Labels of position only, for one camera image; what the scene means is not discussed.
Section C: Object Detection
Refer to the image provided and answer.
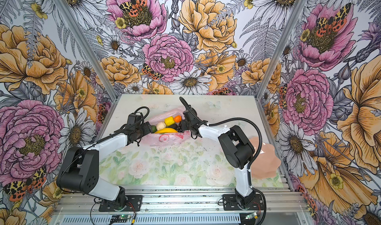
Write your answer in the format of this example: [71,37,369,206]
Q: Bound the pink plastic bag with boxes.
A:
[141,107,191,146]

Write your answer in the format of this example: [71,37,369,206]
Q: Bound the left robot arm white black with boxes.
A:
[56,112,152,211]

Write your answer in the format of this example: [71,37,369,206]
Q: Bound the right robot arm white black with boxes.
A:
[181,109,258,209]

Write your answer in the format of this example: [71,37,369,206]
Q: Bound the orange fake carrot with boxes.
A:
[174,115,182,123]

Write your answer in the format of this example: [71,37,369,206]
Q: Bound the dark fake grapes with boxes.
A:
[168,124,179,131]

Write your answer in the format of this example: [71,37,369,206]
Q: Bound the yellow fake lemon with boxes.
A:
[164,117,176,126]

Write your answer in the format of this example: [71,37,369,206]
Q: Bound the beige fake garlic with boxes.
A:
[156,122,167,131]

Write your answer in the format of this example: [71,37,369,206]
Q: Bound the yellow fake banana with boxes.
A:
[155,127,177,134]

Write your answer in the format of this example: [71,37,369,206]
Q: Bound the pink flower-shaped plate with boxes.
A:
[251,143,281,179]

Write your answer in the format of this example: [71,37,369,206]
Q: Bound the left green circuit board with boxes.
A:
[110,214,132,224]

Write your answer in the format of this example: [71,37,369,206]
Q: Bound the green circuit board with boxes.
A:
[110,214,132,224]
[245,212,258,220]

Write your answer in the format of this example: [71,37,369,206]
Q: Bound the right green circuit board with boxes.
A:
[245,212,258,220]

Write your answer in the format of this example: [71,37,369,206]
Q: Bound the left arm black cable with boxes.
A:
[59,106,150,181]

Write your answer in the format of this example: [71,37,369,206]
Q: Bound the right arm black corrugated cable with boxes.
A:
[179,96,267,225]

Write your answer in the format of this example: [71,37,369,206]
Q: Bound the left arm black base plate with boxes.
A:
[98,195,143,212]

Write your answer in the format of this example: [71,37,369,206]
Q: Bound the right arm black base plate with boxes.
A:
[222,193,266,211]

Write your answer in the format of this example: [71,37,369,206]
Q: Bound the aluminium rail frame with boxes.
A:
[50,186,313,225]

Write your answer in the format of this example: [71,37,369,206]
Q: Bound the left aluminium corner post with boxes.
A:
[53,0,118,102]

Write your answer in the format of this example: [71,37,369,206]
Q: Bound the aluminium corner post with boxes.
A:
[53,0,118,102]
[255,0,315,101]

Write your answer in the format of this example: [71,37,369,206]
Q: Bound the right aluminium corner post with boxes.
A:
[255,0,315,101]

